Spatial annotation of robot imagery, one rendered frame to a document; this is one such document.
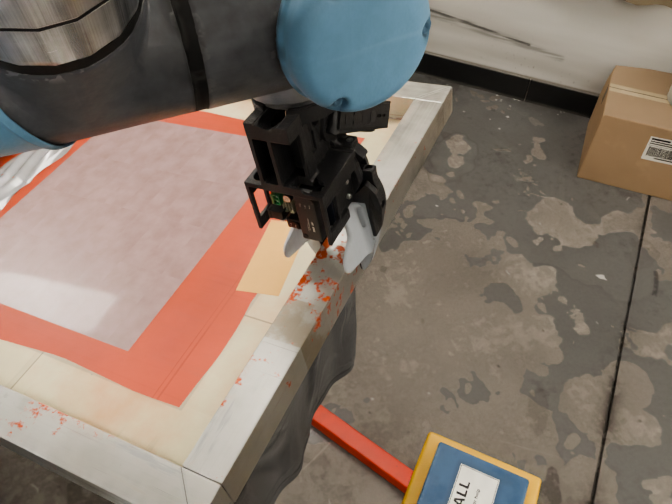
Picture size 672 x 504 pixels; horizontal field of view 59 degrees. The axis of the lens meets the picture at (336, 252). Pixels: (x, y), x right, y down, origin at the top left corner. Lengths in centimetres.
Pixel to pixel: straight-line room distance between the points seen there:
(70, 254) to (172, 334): 20
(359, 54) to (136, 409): 40
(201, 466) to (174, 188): 40
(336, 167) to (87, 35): 27
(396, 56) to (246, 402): 31
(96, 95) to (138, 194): 53
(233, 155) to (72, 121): 53
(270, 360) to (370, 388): 129
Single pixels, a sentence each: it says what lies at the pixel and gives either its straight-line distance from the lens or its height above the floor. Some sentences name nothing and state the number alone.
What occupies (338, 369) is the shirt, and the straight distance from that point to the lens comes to 118.
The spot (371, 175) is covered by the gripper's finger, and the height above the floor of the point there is 126.
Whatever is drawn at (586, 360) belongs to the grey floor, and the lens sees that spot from 199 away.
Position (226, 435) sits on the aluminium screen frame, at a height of 116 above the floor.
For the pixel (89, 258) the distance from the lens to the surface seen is 74.
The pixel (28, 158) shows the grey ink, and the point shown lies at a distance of 95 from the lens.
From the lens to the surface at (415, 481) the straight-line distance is 69.
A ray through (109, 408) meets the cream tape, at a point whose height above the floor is 110.
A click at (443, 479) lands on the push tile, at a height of 97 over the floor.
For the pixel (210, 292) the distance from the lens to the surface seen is 63.
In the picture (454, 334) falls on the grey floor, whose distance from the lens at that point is 193.
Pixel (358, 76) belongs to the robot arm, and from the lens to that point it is 29.
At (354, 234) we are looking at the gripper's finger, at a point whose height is 121.
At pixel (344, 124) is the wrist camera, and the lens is 48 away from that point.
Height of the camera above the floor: 161
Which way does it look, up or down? 50 degrees down
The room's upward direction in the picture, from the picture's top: straight up
